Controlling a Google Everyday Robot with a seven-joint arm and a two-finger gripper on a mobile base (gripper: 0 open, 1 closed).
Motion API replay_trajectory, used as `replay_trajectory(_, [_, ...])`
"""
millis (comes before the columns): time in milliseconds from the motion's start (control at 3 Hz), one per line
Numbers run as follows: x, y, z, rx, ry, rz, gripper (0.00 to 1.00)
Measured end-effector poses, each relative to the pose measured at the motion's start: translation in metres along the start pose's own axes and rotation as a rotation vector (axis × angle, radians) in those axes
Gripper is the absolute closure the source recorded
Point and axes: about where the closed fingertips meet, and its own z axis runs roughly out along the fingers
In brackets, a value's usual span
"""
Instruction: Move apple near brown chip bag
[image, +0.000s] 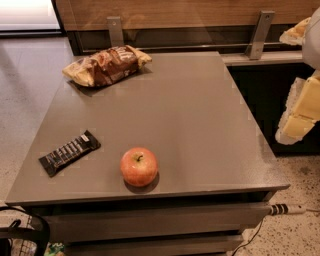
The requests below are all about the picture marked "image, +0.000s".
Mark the wooden counter panel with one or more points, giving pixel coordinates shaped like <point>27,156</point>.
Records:
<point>85,15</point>

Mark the metal bracket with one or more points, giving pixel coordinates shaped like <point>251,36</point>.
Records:
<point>255,48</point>
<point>115,31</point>

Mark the grey drawer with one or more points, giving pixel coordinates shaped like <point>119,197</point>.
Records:
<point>190,246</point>
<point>155,222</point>

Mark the right metal bracket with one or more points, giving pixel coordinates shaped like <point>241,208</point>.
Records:
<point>255,48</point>

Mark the lower grey drawer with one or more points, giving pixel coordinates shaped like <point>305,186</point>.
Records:
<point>190,246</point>

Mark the black snack bar wrapper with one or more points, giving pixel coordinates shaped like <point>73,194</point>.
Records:
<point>68,153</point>

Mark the red apple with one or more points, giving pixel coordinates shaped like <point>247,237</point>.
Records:
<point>139,166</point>

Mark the left metal bracket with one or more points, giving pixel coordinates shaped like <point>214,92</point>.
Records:
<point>115,31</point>

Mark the upper grey drawer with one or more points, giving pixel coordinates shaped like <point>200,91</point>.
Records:
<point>155,222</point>

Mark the black white striped handle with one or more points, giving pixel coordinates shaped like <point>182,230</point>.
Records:
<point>287,209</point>

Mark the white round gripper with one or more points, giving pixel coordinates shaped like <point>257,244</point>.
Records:
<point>312,45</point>

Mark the brown chip bag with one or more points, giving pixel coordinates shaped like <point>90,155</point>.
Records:
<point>107,66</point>

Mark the black wire basket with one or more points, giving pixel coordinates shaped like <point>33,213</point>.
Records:
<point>39,237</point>

